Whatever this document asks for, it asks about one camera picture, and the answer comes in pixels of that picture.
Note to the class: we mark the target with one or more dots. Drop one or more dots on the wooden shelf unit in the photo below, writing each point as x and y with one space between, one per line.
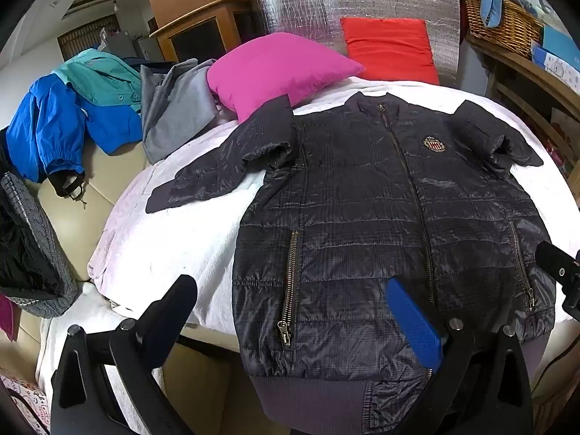
530 99

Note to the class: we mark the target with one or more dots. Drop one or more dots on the dark grey knit garment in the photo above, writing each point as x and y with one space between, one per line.
31 253

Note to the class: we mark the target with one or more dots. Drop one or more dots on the wooden cabinet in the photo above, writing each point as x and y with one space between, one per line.
199 13

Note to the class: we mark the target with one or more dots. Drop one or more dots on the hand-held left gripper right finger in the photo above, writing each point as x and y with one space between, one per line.
414 321

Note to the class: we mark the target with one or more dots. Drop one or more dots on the black puffer jacket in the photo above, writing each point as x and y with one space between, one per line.
362 217

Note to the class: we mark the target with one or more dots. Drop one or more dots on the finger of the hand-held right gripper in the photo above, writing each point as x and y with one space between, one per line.
573 310
555 263

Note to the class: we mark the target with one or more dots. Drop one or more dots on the pink pillow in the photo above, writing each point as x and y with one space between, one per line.
276 72

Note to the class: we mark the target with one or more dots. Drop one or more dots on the white fluffy blanket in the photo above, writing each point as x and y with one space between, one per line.
181 244

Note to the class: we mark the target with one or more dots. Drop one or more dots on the pink patterned box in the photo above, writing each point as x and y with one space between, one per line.
25 396

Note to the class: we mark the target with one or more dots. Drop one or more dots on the wicker basket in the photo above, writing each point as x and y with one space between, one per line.
503 22

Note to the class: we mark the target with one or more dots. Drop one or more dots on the grey sweatshirt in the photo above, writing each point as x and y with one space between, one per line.
179 104

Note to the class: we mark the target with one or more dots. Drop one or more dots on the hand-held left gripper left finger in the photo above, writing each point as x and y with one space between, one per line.
154 333

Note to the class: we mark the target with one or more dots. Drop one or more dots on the teal jacket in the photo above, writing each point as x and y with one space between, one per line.
106 79

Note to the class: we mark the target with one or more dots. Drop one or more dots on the silver foil insulation mat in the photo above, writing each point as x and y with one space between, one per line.
294 4

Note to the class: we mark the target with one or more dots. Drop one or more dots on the blue windbreaker jacket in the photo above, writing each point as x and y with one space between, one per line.
45 131

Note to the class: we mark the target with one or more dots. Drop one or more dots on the blue patterned box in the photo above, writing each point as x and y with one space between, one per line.
557 61

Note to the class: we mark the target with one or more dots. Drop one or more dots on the red pillow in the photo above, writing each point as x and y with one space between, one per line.
392 50

